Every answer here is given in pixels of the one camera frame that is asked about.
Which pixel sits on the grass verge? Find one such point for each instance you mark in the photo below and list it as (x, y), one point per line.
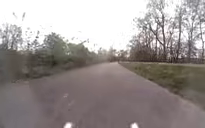
(176, 76)

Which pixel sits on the row of bare trees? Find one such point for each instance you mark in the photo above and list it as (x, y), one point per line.
(170, 36)

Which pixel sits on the grey asphalt path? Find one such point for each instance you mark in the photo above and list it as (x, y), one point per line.
(106, 93)

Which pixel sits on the robot's own part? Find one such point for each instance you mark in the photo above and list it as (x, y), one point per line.
(68, 125)
(134, 125)

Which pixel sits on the dirt and leaf verge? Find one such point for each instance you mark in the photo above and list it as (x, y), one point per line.
(40, 71)

